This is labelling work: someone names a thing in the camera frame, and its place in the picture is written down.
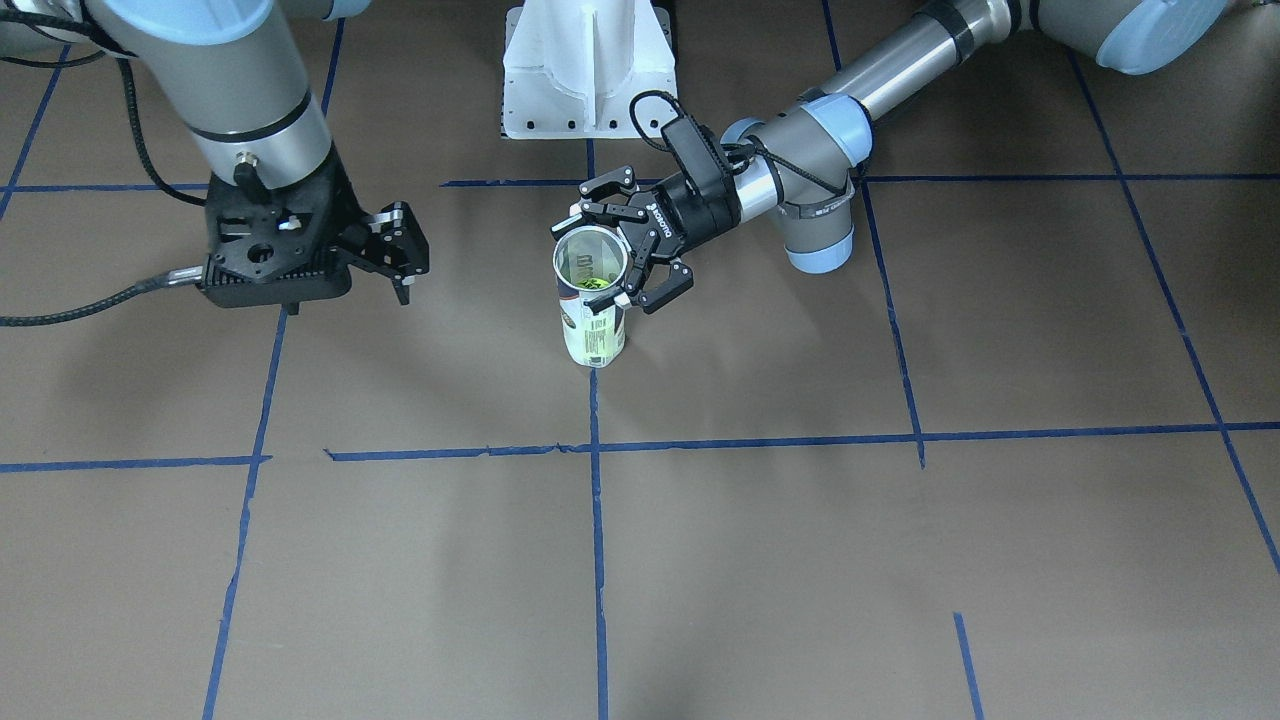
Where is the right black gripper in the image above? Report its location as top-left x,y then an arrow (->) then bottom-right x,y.
205,150 -> 430,306

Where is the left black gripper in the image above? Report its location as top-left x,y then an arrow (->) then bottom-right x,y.
549,165 -> 742,315

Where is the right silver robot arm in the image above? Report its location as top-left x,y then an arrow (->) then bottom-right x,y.
3,1 -> 430,327

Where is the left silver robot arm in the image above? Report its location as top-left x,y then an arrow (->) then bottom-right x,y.
550,1 -> 1228,316

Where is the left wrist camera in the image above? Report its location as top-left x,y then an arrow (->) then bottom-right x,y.
660,115 -> 736,202

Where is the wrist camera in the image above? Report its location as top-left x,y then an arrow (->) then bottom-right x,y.
660,115 -> 736,202
197,234 -> 352,307

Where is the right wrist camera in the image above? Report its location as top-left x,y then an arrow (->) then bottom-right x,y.
197,234 -> 352,307

